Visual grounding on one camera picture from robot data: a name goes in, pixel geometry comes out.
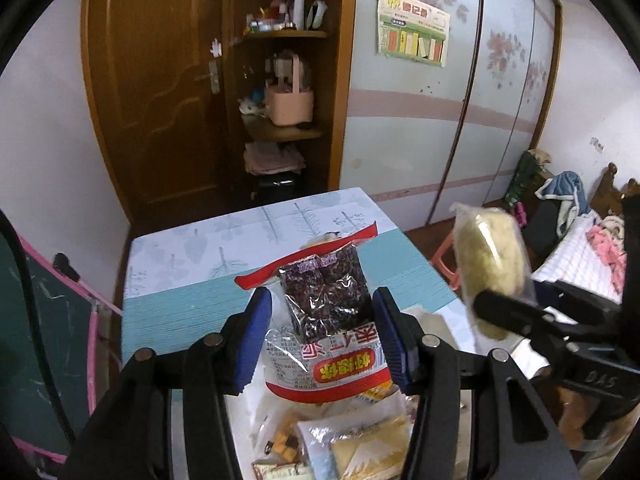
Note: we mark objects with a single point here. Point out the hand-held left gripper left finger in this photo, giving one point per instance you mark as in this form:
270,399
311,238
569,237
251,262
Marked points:
255,340

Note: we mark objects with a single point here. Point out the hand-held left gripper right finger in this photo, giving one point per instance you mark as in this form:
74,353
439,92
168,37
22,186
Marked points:
392,340

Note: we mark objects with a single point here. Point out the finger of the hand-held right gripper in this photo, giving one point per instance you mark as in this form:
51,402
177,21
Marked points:
525,320
575,305

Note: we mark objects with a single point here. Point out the yellow rice cake packet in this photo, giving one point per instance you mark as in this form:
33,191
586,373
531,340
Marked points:
322,239
492,250

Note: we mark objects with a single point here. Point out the red white dark fruit packet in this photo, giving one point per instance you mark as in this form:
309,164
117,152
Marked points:
320,285

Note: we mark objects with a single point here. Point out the white quilted bed blanket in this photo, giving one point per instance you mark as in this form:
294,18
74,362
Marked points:
575,260

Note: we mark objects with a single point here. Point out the small yellow snack packet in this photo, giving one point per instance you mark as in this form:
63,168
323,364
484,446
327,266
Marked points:
375,392

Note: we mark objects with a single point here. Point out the black bag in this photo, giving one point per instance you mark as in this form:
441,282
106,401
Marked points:
542,230

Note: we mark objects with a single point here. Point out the blue patterned tablecloth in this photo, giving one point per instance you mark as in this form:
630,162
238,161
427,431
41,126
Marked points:
175,300

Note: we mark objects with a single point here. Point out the pink plastic stool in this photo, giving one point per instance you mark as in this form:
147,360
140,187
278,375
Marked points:
442,260

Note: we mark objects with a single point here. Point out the yellow black cube snack packet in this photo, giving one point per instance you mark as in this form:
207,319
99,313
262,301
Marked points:
280,442

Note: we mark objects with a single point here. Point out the blue white garment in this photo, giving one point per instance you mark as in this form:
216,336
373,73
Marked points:
567,195

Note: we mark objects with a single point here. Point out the clear bag of star crackers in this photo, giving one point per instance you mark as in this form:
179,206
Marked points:
370,455

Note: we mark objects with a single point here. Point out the brown snack packet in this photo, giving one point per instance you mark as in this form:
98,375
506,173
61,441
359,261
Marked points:
280,471

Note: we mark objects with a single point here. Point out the dark green garment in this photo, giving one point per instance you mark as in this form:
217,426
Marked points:
525,175

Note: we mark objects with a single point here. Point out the black box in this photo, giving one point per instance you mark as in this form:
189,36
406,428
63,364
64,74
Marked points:
280,187

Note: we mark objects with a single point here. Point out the folded pink cloth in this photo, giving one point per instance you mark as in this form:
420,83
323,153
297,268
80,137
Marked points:
272,157

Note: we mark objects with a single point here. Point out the black clip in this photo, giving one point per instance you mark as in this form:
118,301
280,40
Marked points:
66,266

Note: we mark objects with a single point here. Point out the floral sliding door wardrobe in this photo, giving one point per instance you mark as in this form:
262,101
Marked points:
400,125

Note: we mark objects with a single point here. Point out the pink basket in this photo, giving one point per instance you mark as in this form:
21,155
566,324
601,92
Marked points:
290,107

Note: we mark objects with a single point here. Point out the wooden corner shelf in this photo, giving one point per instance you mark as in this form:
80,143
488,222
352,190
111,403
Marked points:
340,110

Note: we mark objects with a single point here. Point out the small white blue toy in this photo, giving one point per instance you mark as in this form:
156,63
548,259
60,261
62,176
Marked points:
252,102

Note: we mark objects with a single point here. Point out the wooden door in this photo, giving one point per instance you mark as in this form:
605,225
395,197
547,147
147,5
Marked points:
150,85

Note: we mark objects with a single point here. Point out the white door hook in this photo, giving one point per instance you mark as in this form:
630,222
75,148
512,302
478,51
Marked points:
216,47

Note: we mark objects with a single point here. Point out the group of small jars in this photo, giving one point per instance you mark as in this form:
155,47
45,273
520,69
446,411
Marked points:
267,20

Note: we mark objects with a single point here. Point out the white bottle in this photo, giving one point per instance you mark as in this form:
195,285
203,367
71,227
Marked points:
299,12

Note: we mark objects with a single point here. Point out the black white headband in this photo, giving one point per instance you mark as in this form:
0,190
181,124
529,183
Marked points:
317,12

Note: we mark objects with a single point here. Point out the green chalkboard with pink frame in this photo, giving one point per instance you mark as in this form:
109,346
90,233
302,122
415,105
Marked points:
40,360

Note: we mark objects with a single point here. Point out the wall poster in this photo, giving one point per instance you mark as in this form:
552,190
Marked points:
412,27

